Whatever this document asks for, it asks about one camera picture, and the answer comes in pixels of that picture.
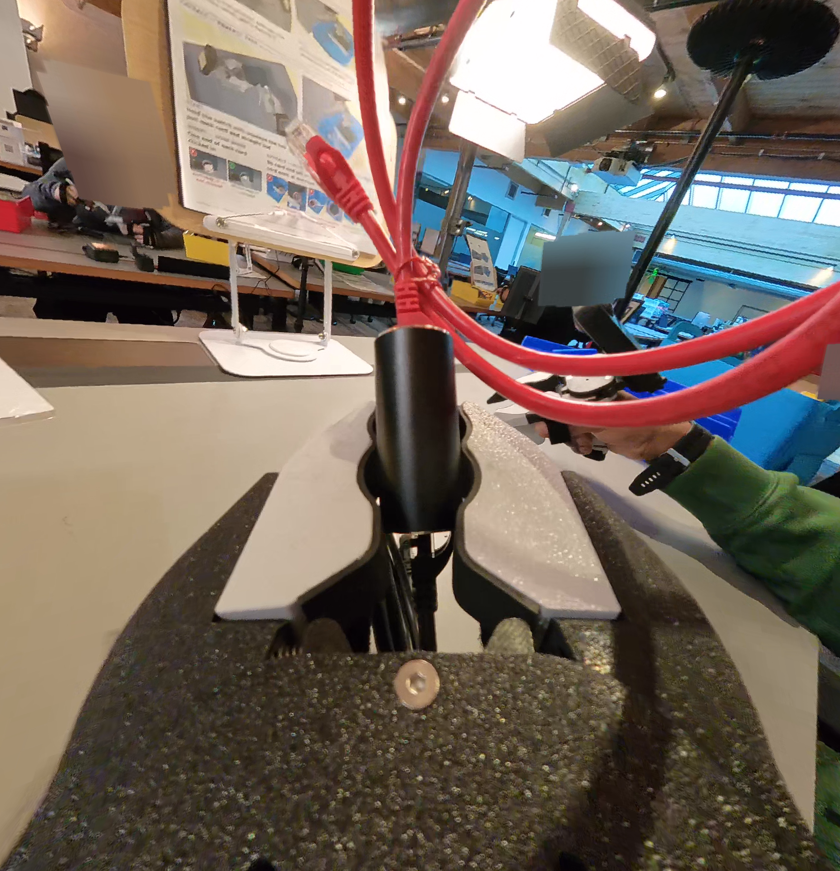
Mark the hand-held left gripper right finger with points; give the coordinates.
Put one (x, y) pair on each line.
(529, 517)

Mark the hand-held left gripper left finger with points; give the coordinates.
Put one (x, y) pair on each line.
(304, 531)

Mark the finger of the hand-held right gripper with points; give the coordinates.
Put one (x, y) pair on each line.
(512, 416)
(583, 386)

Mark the black network splitter box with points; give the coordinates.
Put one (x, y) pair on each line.
(416, 422)

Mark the person's right forearm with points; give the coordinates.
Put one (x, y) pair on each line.
(767, 517)

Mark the person's right hand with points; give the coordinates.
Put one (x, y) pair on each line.
(638, 439)

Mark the black monitor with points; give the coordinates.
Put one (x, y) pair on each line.
(522, 296)

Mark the black wristwatch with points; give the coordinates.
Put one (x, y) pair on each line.
(692, 446)

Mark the white document stand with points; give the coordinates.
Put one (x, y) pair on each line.
(284, 357)

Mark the blue plastic bins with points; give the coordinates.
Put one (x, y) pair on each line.
(780, 429)

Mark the grey light stand pole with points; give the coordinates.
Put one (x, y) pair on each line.
(455, 218)

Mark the bright light panel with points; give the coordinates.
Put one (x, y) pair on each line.
(549, 54)

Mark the yellow box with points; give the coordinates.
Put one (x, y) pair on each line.
(206, 250)

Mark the white flat plate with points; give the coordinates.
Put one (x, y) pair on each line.
(12, 391)

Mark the black ribbed disc on pole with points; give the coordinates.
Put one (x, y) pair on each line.
(767, 34)

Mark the long wooden workbench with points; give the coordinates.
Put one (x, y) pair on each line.
(52, 248)

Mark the instruction sheet on wooden board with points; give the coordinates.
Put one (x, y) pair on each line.
(243, 102)

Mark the person's green jacket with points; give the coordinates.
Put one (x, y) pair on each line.
(838, 803)

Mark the red plastic bin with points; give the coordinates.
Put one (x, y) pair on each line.
(5, 214)

